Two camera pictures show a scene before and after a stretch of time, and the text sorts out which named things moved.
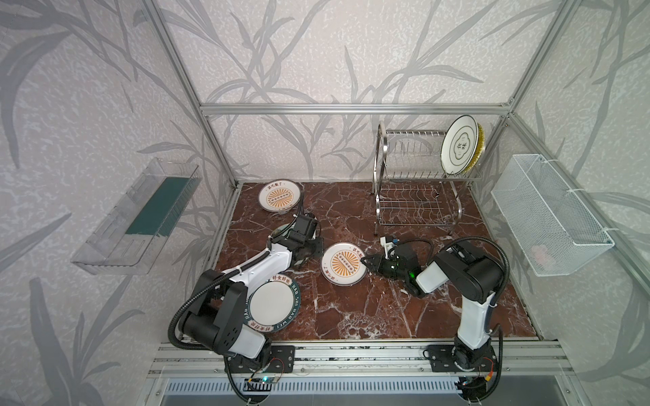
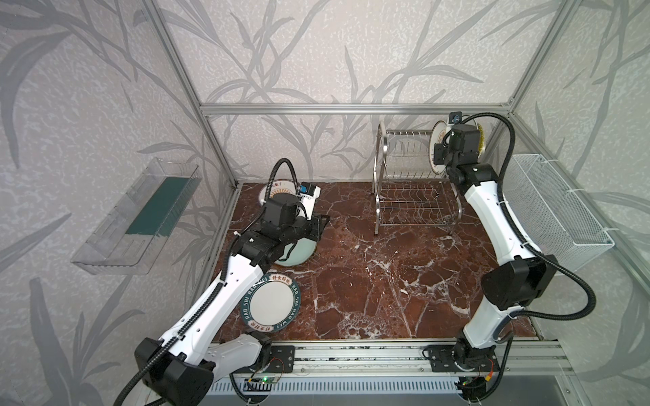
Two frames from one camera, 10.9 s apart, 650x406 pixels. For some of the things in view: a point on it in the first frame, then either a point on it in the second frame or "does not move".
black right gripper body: (390, 269) → (442, 156)
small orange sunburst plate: (341, 264) → (437, 137)
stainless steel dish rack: (410, 184) does not move
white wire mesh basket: (554, 230) does not move
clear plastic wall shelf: (128, 239) does not move
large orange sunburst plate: (279, 194) does not move
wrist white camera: (389, 249) → (455, 117)
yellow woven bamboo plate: (481, 150) does not move
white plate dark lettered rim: (273, 305) does not move
